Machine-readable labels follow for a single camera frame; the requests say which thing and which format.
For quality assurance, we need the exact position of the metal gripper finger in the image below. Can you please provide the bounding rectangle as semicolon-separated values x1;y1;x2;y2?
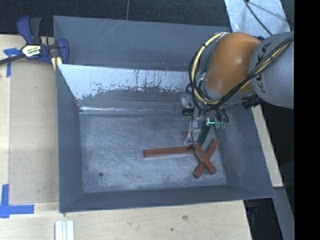
184;120;201;145
198;124;212;145

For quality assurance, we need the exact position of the black cylinder on white bracket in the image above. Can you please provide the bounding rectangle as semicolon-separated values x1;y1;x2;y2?
174;93;195;117

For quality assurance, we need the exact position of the red-brown flat block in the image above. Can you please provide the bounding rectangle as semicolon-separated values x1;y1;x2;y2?
143;145;195;159
193;137;221;180
192;142;218;176

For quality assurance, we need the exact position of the grey metal bin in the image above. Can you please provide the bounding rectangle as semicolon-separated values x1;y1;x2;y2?
52;15;276;214

